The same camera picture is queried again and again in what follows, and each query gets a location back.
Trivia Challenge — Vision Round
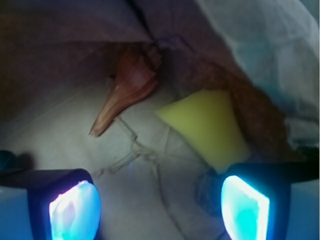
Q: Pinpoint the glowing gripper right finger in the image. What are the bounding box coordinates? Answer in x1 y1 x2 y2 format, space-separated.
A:
220 162 320 240

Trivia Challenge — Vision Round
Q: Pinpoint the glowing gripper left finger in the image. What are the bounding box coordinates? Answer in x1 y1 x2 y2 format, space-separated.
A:
0 168 101 240

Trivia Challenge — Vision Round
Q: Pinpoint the yellow sponge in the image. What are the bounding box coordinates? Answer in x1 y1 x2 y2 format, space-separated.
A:
155 90 252 174

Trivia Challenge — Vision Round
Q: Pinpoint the orange conch shell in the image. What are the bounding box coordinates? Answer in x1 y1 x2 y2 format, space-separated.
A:
89 44 162 137

